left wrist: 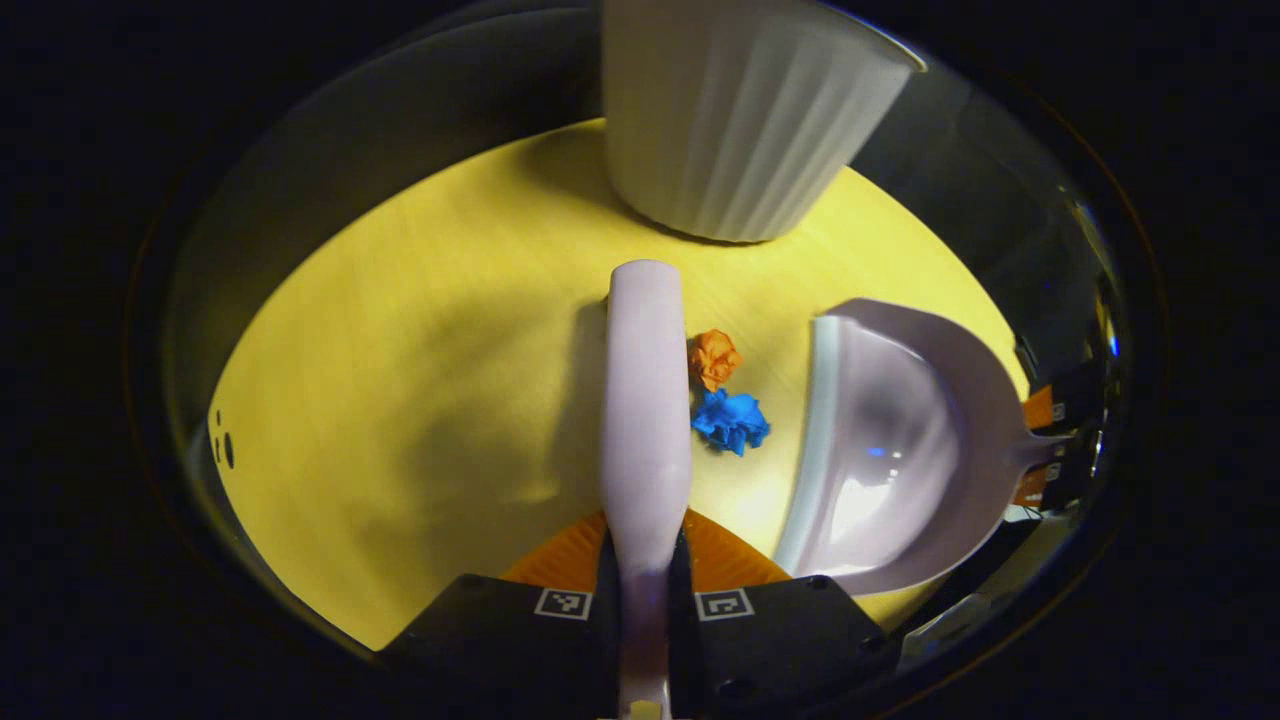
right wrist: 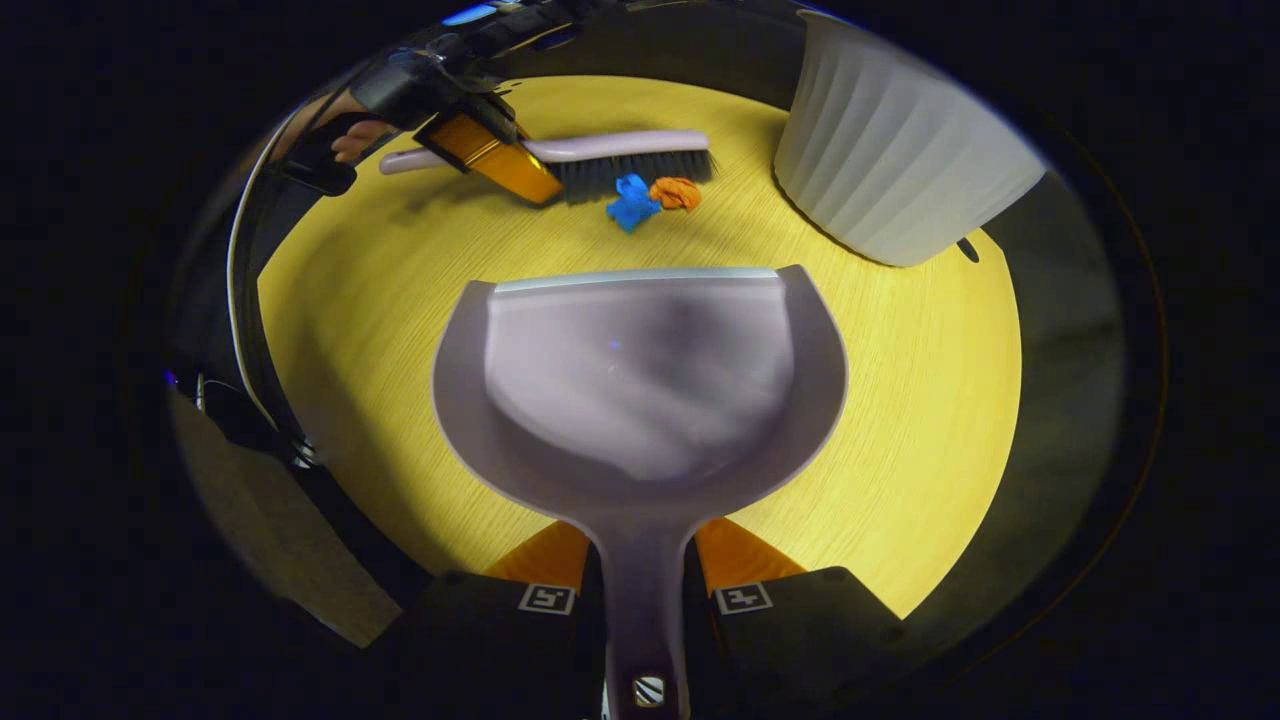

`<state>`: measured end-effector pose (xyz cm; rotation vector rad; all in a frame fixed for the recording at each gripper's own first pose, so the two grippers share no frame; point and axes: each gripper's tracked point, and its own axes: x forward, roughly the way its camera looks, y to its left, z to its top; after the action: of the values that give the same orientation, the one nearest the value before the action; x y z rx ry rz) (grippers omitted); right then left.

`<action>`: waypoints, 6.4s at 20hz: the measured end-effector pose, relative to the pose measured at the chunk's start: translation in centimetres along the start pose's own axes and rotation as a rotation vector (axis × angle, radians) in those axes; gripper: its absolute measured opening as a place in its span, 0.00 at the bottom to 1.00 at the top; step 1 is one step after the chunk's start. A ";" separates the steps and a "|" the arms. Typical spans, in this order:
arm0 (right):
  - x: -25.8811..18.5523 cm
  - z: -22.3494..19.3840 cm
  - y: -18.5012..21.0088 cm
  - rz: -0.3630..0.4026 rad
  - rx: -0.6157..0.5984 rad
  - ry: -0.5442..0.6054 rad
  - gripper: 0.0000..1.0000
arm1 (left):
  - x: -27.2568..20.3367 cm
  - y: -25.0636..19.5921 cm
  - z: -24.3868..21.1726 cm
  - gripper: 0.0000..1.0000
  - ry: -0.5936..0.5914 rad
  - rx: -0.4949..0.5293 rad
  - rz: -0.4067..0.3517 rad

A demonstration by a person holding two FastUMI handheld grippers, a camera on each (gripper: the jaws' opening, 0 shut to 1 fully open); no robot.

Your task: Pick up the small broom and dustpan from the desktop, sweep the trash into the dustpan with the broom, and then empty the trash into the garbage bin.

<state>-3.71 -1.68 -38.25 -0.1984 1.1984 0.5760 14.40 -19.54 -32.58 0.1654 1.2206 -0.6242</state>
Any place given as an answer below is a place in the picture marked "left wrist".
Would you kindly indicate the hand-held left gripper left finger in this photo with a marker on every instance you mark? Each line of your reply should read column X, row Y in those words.
column 500, row 640

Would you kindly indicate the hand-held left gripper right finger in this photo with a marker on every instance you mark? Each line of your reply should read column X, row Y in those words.
column 780, row 640

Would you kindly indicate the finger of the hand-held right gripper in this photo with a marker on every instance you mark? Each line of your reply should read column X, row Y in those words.
column 1075, row 405
column 1060, row 485

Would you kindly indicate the pale purple dustpan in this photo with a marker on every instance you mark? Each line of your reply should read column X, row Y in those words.
column 900, row 450

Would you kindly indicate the blue paper ball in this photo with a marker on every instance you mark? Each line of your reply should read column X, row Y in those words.
column 730, row 422

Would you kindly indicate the orange paper ball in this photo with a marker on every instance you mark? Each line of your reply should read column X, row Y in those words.
column 714, row 358

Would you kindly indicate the white ribbed garbage bin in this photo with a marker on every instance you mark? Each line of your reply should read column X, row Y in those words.
column 720, row 120

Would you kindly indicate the wooden desktop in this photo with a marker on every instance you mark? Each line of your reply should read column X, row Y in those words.
column 420, row 400

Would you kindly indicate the pale grey blurred object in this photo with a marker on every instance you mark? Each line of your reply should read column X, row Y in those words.
column 945, row 625

